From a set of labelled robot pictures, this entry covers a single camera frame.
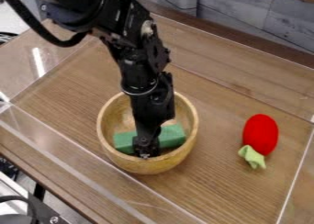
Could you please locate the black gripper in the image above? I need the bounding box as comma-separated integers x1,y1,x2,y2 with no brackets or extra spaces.
120,72,175,159

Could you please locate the green rectangular block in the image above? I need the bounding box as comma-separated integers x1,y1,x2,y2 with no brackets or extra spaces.
112,124,187,154

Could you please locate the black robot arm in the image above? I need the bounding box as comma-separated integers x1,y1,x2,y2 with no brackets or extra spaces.
5,0,175,159

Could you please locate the brown wooden bowl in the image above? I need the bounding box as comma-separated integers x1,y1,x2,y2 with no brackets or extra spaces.
96,92,199,174

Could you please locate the red plush tomato toy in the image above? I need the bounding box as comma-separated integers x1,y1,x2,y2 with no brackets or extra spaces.
238,114,278,169

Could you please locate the black metal bracket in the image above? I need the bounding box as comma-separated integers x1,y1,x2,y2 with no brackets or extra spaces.
28,194,69,224

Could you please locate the black cable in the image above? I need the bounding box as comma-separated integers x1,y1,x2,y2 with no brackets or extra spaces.
0,196,33,224

